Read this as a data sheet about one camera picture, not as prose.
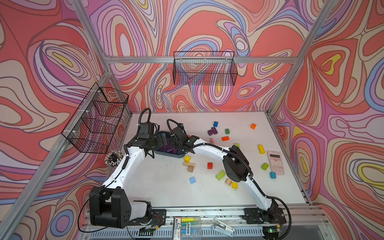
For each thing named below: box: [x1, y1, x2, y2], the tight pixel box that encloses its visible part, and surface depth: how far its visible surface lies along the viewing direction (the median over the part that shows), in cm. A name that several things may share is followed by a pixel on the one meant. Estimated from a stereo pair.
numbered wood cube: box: [187, 165, 194, 173], surface depth 91 cm
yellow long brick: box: [257, 144, 266, 155], surface depth 100 cm
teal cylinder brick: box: [270, 171, 277, 179], surface depth 88 cm
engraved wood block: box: [182, 161, 196, 169], surface depth 93 cm
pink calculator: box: [267, 150, 285, 175], surface depth 93 cm
